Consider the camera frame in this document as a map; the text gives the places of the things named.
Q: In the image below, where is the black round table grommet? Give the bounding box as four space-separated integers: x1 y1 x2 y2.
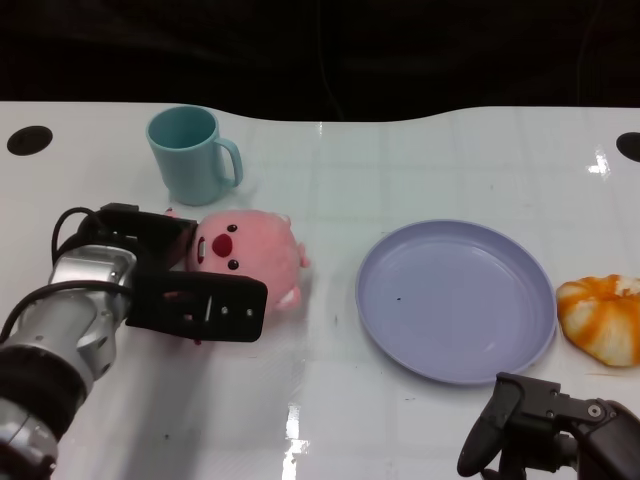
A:
6 126 54 156
615 132 640 162

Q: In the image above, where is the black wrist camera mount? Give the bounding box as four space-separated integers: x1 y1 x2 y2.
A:
125 269 269 345

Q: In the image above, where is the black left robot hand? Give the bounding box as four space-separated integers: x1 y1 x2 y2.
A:
77 202 199 281

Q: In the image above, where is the pink plush doll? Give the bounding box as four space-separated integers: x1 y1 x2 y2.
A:
164 207 314 346

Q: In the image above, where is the black backdrop cloth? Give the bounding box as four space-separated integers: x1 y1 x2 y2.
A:
0 0 640 124

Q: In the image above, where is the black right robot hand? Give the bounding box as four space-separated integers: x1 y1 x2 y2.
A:
457 372 640 480

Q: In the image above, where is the teal plastic mug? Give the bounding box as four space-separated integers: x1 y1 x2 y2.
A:
145 104 245 207

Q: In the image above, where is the purple plastic plate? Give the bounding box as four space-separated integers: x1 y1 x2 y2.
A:
355 219 559 387

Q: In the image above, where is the orange white bread toy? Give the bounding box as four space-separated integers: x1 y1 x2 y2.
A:
556 273 640 369

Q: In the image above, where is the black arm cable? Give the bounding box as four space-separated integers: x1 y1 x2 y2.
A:
0 206 134 344

